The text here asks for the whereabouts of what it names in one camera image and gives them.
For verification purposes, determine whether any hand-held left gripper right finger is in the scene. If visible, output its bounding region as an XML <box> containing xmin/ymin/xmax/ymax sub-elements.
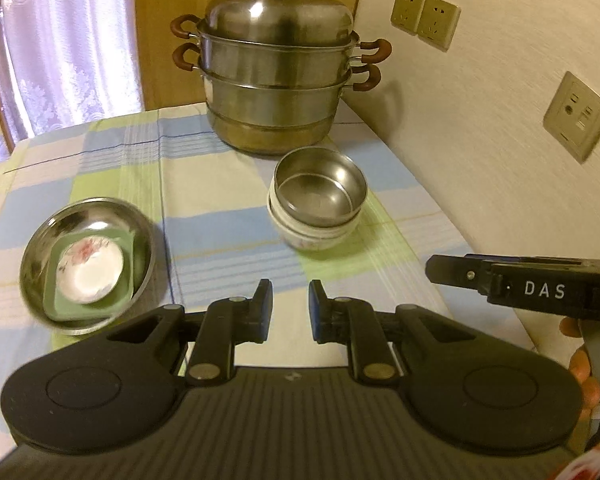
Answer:
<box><xmin>307</xmin><ymin>280</ymin><xmax>473</xmax><ymax>386</ymax></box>

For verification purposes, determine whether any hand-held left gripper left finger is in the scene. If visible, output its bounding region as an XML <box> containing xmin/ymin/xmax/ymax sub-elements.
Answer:
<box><xmin>105</xmin><ymin>278</ymin><xmax>274</xmax><ymax>386</ymax></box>

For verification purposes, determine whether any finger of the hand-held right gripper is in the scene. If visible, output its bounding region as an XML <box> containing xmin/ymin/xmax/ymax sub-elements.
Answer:
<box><xmin>462</xmin><ymin>254</ymin><xmax>598</xmax><ymax>266</ymax></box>
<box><xmin>424</xmin><ymin>254</ymin><xmax>497</xmax><ymax>295</ymax></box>

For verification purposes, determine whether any white floral ceramic bowl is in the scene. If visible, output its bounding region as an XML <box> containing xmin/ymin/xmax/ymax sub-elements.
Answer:
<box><xmin>269</xmin><ymin>204</ymin><xmax>362</xmax><ymax>253</ymax></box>

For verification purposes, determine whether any white ribbed plastic bowl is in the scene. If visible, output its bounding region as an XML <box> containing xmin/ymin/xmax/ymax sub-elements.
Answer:
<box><xmin>267</xmin><ymin>186</ymin><xmax>365</xmax><ymax>242</ymax></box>

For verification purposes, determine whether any steel bowl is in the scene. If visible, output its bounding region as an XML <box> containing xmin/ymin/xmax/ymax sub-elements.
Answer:
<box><xmin>273</xmin><ymin>147</ymin><xmax>369</xmax><ymax>229</ymax></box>

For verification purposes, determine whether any small floral ceramic plate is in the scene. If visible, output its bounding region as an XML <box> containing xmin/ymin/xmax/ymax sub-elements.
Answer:
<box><xmin>54</xmin><ymin>238</ymin><xmax>125</xmax><ymax>306</ymax></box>

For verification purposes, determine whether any green square plate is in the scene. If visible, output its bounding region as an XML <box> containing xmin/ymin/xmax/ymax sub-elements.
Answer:
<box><xmin>43</xmin><ymin>224</ymin><xmax>137</xmax><ymax>324</ymax></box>

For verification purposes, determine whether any round steel plate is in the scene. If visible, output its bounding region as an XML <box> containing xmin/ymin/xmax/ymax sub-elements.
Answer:
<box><xmin>19</xmin><ymin>198</ymin><xmax>156</xmax><ymax>336</ymax></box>

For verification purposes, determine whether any person's right hand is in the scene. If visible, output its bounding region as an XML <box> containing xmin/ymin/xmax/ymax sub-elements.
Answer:
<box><xmin>559</xmin><ymin>316</ymin><xmax>600</xmax><ymax>411</ymax></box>

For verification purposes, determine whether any checked tablecloth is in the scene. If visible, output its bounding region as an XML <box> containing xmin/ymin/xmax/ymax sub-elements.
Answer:
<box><xmin>0</xmin><ymin>100</ymin><xmax>537</xmax><ymax>378</ymax></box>

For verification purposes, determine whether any red patterned white clothing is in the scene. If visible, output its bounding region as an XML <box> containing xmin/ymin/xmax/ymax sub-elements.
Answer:
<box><xmin>552</xmin><ymin>439</ymin><xmax>600</xmax><ymax>480</ymax></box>

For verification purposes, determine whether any steel steamer pot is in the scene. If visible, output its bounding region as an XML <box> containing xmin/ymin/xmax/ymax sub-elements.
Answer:
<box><xmin>170</xmin><ymin>14</ymin><xmax>393</xmax><ymax>157</ymax></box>

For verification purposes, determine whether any steel pot lid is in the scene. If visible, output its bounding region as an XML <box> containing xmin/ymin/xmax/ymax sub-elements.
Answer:
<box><xmin>196</xmin><ymin>0</ymin><xmax>356</xmax><ymax>45</ymax></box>

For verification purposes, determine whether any purple lace curtain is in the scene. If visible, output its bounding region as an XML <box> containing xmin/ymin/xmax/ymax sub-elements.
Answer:
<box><xmin>0</xmin><ymin>0</ymin><xmax>146</xmax><ymax>171</ymax></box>

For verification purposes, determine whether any beige multi-port wall socket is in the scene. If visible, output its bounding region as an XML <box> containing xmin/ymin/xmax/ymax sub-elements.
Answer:
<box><xmin>543</xmin><ymin>70</ymin><xmax>600</xmax><ymax>164</ymax></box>

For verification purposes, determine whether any beige wall power socket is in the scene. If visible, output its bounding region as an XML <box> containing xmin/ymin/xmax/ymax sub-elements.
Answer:
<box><xmin>390</xmin><ymin>0</ymin><xmax>426</xmax><ymax>36</ymax></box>
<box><xmin>417</xmin><ymin>0</ymin><xmax>462</xmax><ymax>51</ymax></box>

